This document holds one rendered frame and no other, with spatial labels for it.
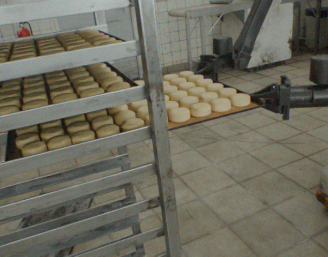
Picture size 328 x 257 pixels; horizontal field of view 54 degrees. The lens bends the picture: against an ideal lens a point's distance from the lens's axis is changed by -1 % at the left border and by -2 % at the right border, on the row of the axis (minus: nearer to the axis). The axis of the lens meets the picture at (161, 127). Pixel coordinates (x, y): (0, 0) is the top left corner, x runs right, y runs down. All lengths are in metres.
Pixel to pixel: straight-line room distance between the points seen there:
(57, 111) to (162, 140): 0.22
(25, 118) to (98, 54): 0.18
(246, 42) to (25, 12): 0.86
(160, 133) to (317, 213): 1.49
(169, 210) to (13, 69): 0.44
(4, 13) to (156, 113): 0.32
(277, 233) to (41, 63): 1.54
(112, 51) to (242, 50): 0.72
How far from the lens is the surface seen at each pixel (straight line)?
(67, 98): 0.67
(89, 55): 0.62
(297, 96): 0.86
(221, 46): 1.21
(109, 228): 1.32
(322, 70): 0.86
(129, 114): 0.77
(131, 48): 0.63
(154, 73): 0.62
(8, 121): 0.64
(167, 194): 0.74
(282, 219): 1.96
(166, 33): 4.97
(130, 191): 1.26
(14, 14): 0.61
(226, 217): 1.95
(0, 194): 1.19
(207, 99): 0.84
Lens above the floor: 1.25
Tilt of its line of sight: 24 degrees down
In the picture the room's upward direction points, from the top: 7 degrees counter-clockwise
